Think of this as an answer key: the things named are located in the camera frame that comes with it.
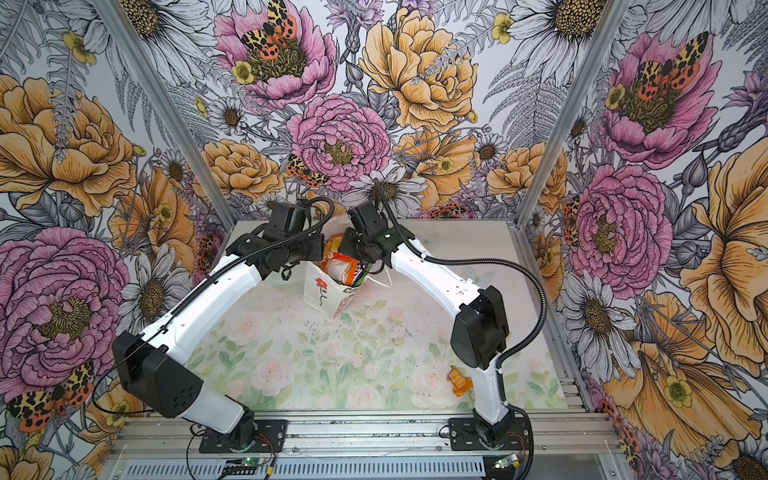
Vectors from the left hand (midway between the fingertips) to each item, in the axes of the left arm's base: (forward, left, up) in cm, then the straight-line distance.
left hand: (317, 252), depth 81 cm
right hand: (+1, -7, -2) cm, 7 cm away
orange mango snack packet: (-3, -7, -3) cm, 9 cm away
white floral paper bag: (-8, -1, -7) cm, 11 cm away
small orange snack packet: (-28, -38, -23) cm, 52 cm away
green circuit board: (-43, +13, -24) cm, 51 cm away
